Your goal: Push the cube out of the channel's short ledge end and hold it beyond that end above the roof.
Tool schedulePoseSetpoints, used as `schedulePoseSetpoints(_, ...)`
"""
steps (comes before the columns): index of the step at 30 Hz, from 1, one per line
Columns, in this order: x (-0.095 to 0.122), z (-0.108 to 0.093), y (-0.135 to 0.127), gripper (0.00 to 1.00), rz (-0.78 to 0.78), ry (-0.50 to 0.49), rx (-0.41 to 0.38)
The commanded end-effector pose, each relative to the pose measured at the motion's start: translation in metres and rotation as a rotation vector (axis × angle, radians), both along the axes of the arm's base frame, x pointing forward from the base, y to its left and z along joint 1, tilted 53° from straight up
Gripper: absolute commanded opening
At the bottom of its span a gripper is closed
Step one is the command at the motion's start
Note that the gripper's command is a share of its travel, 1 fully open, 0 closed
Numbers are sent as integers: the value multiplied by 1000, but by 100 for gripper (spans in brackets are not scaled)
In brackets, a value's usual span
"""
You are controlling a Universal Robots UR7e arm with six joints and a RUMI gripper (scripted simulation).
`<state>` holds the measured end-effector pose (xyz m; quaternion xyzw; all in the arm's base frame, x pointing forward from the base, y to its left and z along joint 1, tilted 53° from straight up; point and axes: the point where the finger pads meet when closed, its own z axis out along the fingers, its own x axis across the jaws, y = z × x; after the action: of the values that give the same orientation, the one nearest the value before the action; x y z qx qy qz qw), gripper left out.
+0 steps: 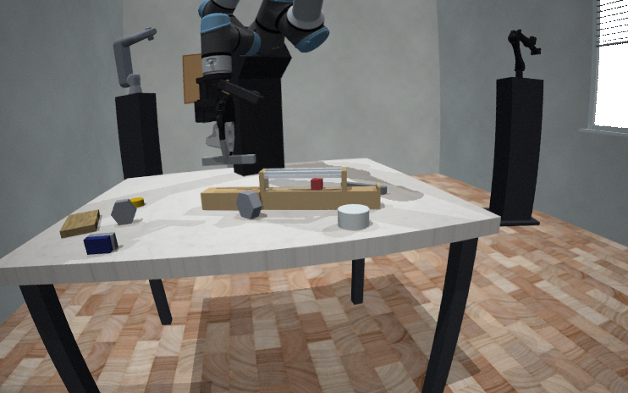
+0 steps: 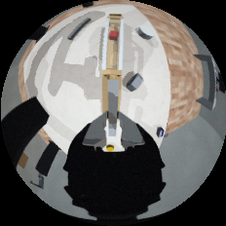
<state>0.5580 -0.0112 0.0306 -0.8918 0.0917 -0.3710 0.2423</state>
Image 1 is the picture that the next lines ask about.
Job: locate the tan wooden block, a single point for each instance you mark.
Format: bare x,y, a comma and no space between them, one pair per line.
80,223

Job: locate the yellow disc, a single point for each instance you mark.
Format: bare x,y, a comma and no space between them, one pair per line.
138,201

